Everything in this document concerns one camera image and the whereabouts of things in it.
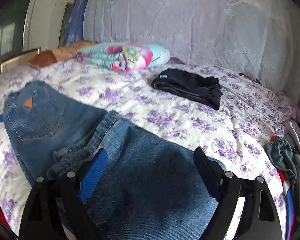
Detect gold bed frame edge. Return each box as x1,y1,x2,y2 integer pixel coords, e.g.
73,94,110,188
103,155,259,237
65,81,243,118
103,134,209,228
0,48,41,74

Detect white lace headboard cover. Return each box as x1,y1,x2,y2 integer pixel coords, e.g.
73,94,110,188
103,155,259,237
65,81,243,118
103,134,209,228
83,0,300,100

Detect blue denim kids jeans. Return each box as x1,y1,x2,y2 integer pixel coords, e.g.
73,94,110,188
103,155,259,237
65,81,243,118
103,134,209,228
3,81,217,239

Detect purple floral bed quilt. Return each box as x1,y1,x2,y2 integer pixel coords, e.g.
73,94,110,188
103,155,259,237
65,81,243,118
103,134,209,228
0,60,299,228

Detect brown tan pillow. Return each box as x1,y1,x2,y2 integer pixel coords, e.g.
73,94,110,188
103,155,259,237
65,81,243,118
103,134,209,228
29,41,97,69

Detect folded floral teal pink quilt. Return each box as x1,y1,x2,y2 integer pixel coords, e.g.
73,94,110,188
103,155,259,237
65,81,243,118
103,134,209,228
76,42,171,72

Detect grey teal garment pile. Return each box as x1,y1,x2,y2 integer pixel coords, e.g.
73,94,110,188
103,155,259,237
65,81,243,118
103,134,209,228
264,121,300,239

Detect folded dark navy pants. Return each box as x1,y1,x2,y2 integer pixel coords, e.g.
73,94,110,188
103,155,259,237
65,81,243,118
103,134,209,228
151,69,223,111

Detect sliding glass window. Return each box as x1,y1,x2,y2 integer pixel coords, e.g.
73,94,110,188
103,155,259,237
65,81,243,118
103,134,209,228
0,0,36,64

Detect blue hanging cloth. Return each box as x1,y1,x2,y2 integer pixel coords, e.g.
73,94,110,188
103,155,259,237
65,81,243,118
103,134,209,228
64,0,88,46

